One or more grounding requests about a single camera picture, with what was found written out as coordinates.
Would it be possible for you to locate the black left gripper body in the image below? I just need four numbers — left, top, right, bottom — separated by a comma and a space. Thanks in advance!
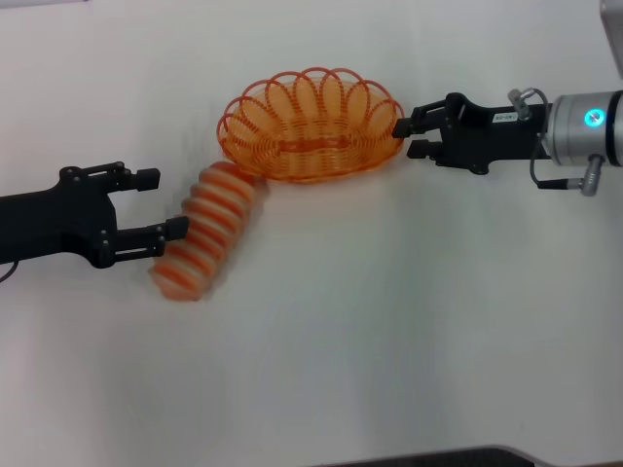
0, 164, 119, 270

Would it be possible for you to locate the right arm cable with plug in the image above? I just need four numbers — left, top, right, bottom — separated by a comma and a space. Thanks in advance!
507, 86, 605, 198

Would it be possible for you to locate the orange striped toy bread loaf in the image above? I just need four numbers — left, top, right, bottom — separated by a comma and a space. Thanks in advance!
148, 162, 265, 303

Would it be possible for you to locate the orange plastic wire basket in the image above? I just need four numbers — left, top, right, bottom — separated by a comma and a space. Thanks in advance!
216, 66, 406, 186

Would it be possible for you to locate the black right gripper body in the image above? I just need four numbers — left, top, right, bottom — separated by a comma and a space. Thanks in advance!
435, 91, 554, 176

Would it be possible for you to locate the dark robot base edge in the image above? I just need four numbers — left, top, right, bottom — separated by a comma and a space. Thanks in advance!
311, 445, 556, 467

